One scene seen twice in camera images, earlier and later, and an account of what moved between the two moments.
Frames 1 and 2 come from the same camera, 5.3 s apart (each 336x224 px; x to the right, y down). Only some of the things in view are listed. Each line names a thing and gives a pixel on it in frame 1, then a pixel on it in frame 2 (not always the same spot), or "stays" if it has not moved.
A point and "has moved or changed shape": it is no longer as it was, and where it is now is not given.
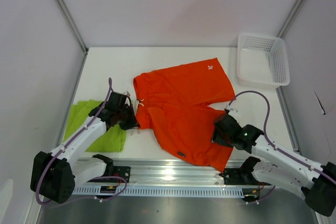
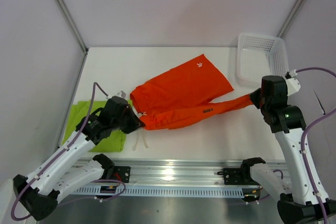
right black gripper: x=216 y=138 to x=253 y=97
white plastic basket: x=262 y=61 stays
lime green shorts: x=114 y=139 stays
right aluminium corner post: x=287 y=22 stays
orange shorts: x=175 y=104 has moved or changed shape
